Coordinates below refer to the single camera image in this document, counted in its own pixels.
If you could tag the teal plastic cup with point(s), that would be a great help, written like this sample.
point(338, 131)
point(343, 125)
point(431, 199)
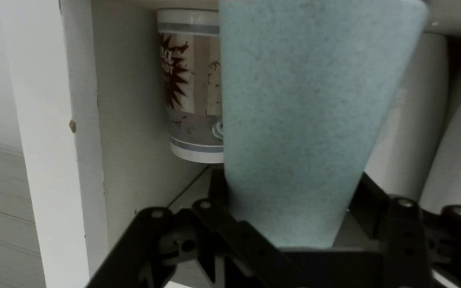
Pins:
point(311, 122)

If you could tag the white ceramic mug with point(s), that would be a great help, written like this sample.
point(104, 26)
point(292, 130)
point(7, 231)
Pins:
point(408, 117)

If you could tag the white wall cabinet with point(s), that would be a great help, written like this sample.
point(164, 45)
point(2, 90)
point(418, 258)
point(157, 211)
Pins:
point(48, 133)

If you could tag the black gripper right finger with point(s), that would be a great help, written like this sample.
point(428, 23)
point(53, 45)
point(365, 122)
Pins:
point(423, 245)

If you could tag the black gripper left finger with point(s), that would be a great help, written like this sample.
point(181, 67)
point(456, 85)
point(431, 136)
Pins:
point(199, 240)

